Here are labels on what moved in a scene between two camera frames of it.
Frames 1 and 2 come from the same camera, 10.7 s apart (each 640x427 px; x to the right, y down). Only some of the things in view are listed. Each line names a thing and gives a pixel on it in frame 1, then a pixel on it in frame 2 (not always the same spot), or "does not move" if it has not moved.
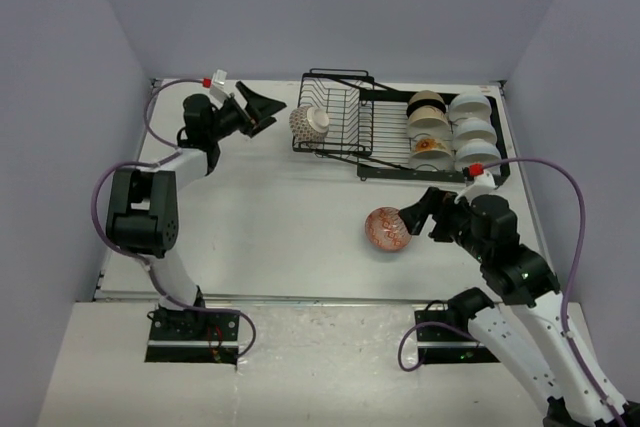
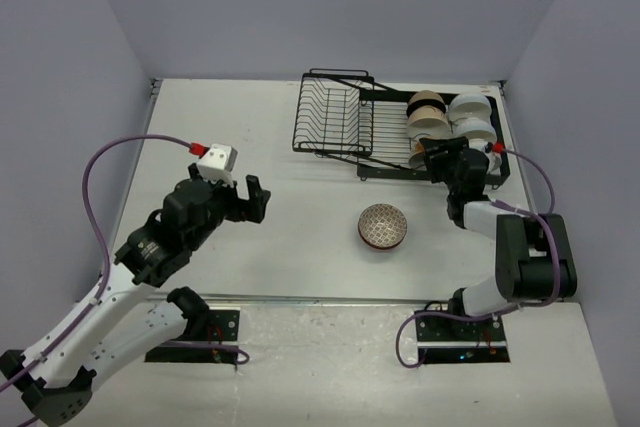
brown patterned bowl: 308,124 -> 382,226
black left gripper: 261,107 -> 253,210
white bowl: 469,106 does not move
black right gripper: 440,203 -> 433,148
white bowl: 475,128 does not move
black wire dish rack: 369,129 does not move
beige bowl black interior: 425,98 does not move
